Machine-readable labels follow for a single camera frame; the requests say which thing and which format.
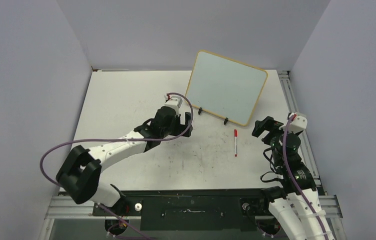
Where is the red white marker pen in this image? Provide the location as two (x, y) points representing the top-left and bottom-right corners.
(234, 129), (238, 157)

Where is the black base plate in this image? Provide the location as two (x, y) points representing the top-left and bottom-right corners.
(110, 187), (280, 233)

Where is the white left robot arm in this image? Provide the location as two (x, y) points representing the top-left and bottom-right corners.
(56, 106), (192, 216)

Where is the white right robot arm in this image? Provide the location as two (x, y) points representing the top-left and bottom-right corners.
(252, 113), (335, 240)

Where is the aluminium right side rail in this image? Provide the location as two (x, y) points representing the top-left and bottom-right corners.
(277, 70), (322, 186)

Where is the aluminium front frame rail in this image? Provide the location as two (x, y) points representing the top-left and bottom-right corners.
(40, 195), (347, 240)

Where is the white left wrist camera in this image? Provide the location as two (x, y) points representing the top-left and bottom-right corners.
(164, 94), (183, 111)

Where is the yellow framed whiteboard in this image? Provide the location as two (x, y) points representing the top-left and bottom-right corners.
(185, 50), (268, 126)

